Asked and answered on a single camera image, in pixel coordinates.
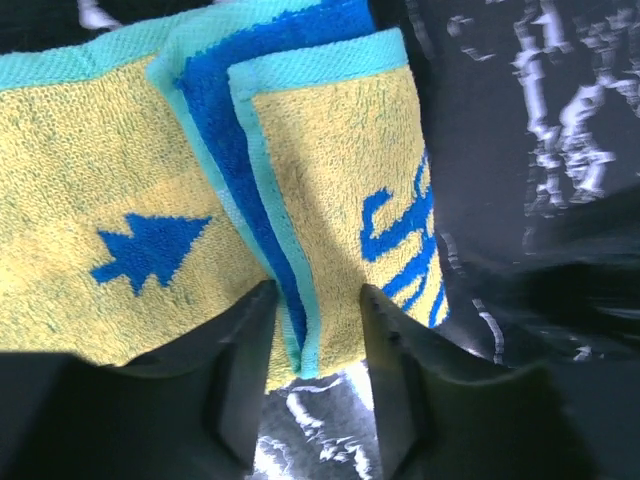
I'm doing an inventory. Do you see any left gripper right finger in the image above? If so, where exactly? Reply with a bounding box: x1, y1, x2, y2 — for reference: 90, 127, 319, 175
360, 285, 639, 479

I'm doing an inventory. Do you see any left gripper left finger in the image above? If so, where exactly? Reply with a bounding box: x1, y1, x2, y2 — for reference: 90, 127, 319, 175
1, 281, 278, 479

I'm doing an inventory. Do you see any yellow blue crocodile towel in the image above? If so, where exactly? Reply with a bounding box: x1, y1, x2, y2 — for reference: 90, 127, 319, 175
1, 1, 449, 389

